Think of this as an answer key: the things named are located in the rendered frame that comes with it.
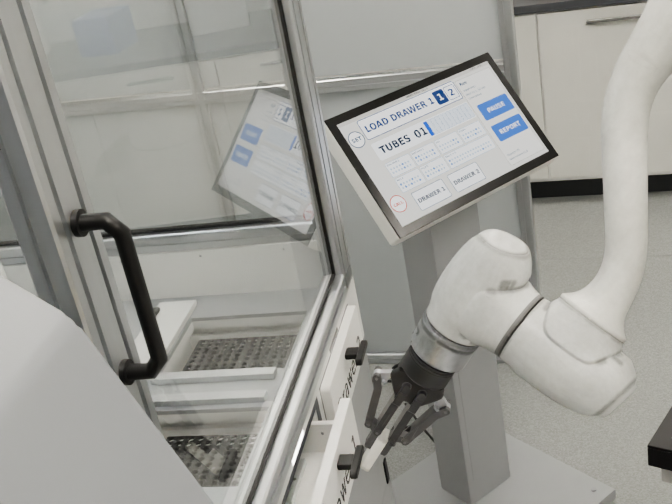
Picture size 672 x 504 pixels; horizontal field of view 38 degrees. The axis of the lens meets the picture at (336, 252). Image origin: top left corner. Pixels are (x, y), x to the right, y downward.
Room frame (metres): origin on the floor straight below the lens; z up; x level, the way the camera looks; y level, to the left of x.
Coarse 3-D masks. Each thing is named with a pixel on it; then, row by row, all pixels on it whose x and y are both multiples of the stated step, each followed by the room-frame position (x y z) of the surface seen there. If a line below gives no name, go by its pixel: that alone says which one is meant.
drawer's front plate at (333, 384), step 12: (348, 312) 1.66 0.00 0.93; (348, 324) 1.62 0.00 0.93; (348, 336) 1.59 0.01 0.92; (360, 336) 1.68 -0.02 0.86; (336, 348) 1.54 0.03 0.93; (336, 360) 1.50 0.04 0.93; (348, 360) 1.56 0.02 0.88; (336, 372) 1.47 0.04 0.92; (348, 372) 1.55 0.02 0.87; (324, 384) 1.43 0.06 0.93; (336, 384) 1.46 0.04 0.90; (348, 384) 1.53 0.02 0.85; (324, 396) 1.42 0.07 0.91; (336, 396) 1.44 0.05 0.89; (324, 408) 1.42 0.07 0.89; (336, 408) 1.43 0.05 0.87
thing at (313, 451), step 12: (312, 432) 1.37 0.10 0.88; (324, 432) 1.36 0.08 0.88; (312, 444) 1.37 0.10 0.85; (324, 444) 1.36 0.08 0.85; (300, 456) 1.37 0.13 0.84; (312, 456) 1.36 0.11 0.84; (312, 468) 1.33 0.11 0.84; (312, 480) 1.30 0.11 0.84; (300, 492) 1.27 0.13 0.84; (312, 492) 1.27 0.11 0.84
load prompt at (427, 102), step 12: (444, 84) 2.22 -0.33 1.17; (420, 96) 2.17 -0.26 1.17; (432, 96) 2.18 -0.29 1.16; (444, 96) 2.19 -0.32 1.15; (456, 96) 2.20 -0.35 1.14; (396, 108) 2.13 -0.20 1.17; (408, 108) 2.14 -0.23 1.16; (420, 108) 2.15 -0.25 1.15; (432, 108) 2.16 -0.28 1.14; (360, 120) 2.07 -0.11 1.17; (372, 120) 2.08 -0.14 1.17; (384, 120) 2.09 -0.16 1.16; (396, 120) 2.10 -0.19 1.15; (408, 120) 2.11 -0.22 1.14; (372, 132) 2.06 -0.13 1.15; (384, 132) 2.07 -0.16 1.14
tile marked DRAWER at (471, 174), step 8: (464, 168) 2.06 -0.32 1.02; (472, 168) 2.07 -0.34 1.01; (480, 168) 2.07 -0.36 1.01; (448, 176) 2.03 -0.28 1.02; (456, 176) 2.04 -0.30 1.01; (464, 176) 2.04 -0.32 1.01; (472, 176) 2.05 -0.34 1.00; (480, 176) 2.06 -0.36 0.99; (456, 184) 2.02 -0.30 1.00; (464, 184) 2.03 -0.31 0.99; (472, 184) 2.03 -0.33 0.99
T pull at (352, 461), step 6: (360, 450) 1.25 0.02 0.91; (342, 456) 1.24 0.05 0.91; (348, 456) 1.24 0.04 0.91; (354, 456) 1.24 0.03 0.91; (360, 456) 1.24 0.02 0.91; (342, 462) 1.23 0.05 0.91; (348, 462) 1.23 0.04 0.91; (354, 462) 1.22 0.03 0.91; (360, 462) 1.23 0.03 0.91; (342, 468) 1.22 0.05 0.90; (348, 468) 1.22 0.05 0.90; (354, 468) 1.21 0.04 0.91; (354, 474) 1.20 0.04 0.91
